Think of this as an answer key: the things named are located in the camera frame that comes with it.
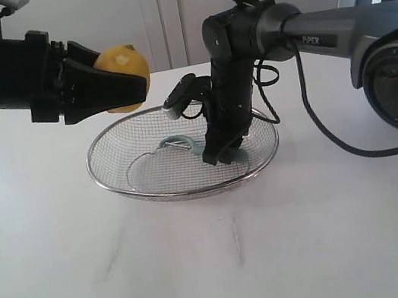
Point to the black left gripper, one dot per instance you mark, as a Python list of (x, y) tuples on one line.
[(84, 92)]

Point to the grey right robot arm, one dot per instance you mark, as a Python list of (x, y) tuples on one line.
[(253, 32)]

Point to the metal wire mesh basket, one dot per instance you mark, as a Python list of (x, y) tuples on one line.
[(125, 158)]

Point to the teal handled peeler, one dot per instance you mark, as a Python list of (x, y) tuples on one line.
[(185, 142)]

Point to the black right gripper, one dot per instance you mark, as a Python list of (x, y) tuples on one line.
[(230, 116)]

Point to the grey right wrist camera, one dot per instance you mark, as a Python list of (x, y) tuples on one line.
[(190, 88)]

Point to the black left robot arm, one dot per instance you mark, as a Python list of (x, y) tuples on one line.
[(14, 72)]

